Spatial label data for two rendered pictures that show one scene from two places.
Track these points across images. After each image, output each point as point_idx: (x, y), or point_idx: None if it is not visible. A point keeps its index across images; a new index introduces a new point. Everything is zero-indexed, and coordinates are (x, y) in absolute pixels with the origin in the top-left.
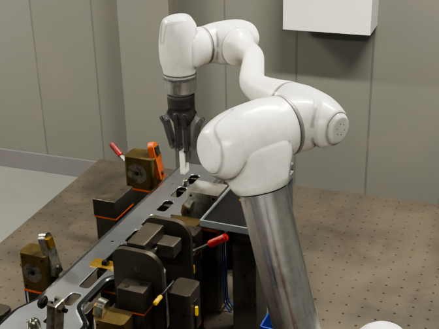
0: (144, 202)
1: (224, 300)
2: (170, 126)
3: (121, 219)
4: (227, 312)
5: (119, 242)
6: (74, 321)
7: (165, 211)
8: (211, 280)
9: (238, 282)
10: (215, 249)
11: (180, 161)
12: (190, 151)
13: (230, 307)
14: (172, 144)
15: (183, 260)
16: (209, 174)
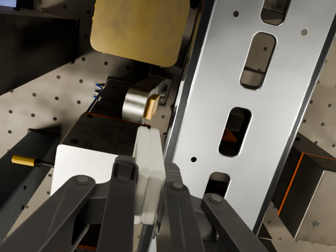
0: (258, 200)
1: (101, 88)
2: None
3: (295, 130)
4: (100, 82)
5: (288, 28)
6: None
7: (210, 173)
8: (114, 91)
9: (36, 14)
10: (99, 106)
11: (157, 150)
12: (100, 183)
13: (96, 91)
14: (209, 206)
15: None
16: None
